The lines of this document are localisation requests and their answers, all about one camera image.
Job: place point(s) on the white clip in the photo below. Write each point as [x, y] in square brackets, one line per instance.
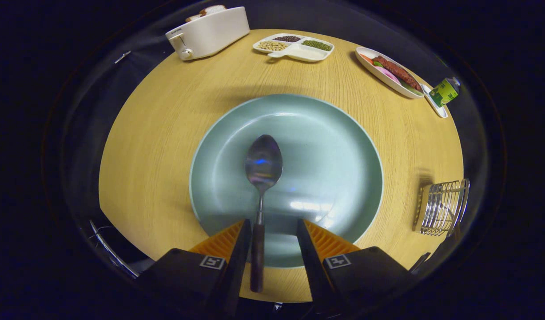
[122, 57]

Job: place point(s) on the toast bread slice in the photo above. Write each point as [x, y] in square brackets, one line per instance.
[193, 18]
[212, 9]

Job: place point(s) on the white divided tray with beans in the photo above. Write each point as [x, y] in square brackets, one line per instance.
[299, 51]

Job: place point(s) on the white toaster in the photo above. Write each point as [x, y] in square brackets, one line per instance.
[210, 33]

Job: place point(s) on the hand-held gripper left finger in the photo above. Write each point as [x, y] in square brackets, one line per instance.
[234, 266]

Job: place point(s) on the green label bottle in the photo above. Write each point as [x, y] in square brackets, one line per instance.
[444, 92]

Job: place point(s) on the white plate with food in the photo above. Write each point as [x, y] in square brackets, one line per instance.
[394, 71]

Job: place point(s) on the light green plate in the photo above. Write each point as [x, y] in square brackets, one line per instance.
[325, 160]

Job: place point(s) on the white saucer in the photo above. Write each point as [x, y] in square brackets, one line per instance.
[437, 109]

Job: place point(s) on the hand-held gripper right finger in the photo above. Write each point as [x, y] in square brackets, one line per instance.
[314, 266]

